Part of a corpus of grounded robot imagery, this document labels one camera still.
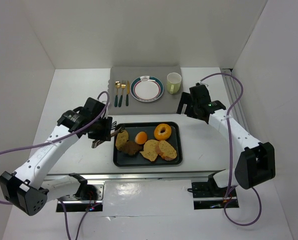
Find small orange bun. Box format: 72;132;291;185
134;131;148;145

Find crusted seeded bread slice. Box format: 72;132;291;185
156;140;178;161

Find orange glazed donut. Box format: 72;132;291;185
154;123;172;141

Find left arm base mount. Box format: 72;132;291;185
61;181;105;213

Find large seeded bread slice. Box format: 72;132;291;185
140;139;159;162

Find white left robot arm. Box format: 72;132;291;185
0;97;113;216

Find grey placemat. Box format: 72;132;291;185
108;65;184;116

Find gold fork green handle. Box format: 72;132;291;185
118;80;127;107

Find aluminium rail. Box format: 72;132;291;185
45;171;225;181

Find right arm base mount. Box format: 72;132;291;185
187;182;239;210

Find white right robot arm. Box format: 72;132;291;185
177;84;276;190

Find black baking tray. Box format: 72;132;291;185
113;121;183;168

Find metal food tongs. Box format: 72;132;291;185
91;121;125;149

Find gold spoon green handle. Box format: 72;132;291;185
114;81;121;107

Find dark brown bread piece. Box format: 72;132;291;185
121;140;143;156

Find pale green mug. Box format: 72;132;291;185
167;72;182;95

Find white plate with teal rim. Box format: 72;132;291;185
130;75;164;103

